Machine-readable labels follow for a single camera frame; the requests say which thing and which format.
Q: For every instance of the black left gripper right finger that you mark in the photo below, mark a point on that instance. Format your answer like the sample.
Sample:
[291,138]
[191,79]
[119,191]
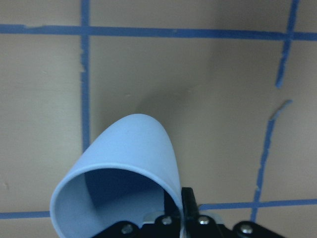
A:
[190,209]

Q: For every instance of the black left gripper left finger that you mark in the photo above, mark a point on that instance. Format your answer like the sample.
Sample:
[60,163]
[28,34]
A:
[170,208]

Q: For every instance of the light blue plastic cup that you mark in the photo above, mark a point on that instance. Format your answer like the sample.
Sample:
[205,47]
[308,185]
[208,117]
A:
[124,175]

